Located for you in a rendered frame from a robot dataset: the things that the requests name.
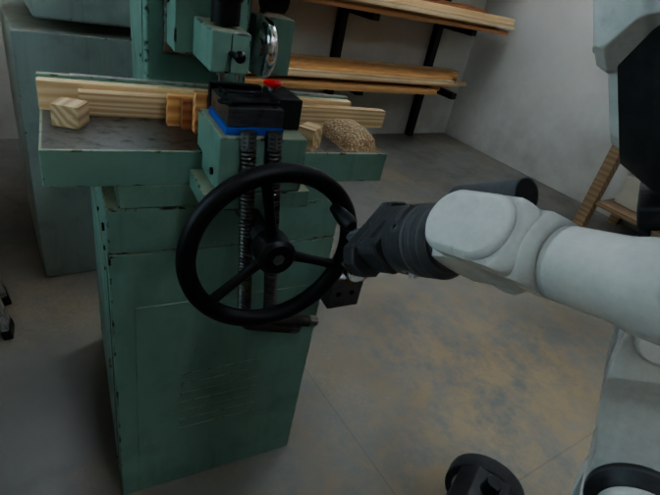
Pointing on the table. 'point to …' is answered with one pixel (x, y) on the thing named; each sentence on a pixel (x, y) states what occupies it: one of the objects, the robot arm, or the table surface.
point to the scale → (168, 82)
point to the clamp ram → (229, 87)
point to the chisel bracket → (220, 46)
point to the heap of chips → (349, 136)
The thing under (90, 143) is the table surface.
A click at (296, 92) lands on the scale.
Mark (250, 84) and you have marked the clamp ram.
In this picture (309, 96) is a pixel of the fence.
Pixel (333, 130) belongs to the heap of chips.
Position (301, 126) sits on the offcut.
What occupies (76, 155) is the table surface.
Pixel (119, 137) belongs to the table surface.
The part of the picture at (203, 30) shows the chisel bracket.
